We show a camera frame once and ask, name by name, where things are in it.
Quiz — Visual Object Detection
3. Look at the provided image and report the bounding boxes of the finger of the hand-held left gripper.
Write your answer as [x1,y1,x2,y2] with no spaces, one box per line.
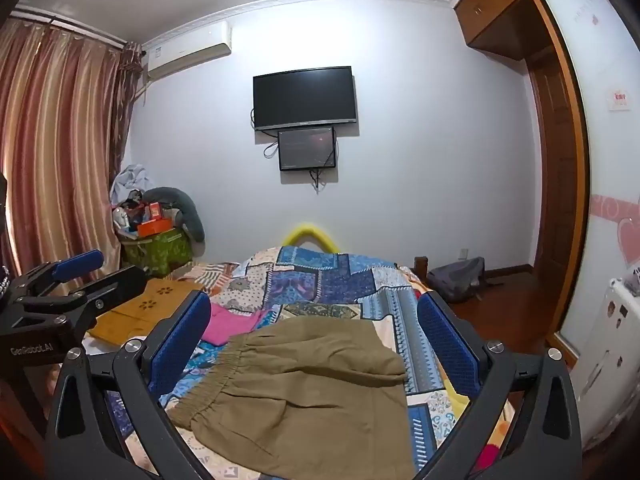
[60,264,147,335]
[20,250,105,303]

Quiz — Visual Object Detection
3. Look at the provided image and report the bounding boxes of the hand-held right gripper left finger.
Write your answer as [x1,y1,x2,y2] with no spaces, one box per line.
[45,290,212,480]

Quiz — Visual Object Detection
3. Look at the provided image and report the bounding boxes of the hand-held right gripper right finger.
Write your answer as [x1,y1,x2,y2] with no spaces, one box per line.
[414,290,584,480]

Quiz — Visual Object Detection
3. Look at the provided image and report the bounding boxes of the olive green pants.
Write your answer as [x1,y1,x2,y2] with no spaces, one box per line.
[170,317,417,480]

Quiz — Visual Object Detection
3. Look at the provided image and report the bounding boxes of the mustard yellow cloth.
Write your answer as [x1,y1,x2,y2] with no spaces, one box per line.
[89,278,206,347]

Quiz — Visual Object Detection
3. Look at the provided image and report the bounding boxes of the pink cloth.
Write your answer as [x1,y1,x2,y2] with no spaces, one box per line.
[201,303,268,346]

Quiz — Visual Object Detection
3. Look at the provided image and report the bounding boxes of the orange box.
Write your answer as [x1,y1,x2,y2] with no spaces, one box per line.
[136,217,174,239]

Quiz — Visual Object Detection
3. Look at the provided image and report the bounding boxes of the grey backpack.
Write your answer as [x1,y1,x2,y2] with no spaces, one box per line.
[426,256,487,304]

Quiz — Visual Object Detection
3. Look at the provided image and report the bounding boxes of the white crumpled cloth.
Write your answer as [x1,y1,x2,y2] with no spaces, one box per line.
[109,163,151,206]

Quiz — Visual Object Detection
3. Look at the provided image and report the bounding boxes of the striped brown curtain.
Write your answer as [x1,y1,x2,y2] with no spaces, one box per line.
[0,16,146,288]

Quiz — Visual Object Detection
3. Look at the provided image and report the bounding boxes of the blue patchwork bedsheet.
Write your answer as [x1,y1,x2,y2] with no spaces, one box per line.
[82,245,516,480]

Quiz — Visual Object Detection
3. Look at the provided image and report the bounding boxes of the white appliance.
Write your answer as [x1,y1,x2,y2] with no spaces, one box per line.
[580,276,640,453]

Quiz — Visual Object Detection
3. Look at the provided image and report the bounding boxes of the yellow foam tube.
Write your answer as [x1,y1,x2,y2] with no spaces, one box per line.
[282,222,338,252]

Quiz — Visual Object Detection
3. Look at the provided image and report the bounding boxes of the frosted glass sliding door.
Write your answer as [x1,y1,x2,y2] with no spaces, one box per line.
[541,0,640,361]

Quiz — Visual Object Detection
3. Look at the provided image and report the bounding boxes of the white air conditioner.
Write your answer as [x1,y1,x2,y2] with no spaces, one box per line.
[145,22,234,81]

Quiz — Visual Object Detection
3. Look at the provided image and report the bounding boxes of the curtain rod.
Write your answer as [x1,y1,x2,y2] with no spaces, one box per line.
[12,4,128,47]

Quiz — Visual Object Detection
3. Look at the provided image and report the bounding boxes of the wooden overhead cabinet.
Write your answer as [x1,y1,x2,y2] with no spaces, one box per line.
[451,0,576,52]

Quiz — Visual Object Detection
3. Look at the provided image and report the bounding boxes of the small black wall screen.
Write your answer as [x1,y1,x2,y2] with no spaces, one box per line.
[277,126,336,172]

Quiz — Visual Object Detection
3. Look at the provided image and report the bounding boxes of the black wall television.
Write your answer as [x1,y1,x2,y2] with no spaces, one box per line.
[252,65,358,132]

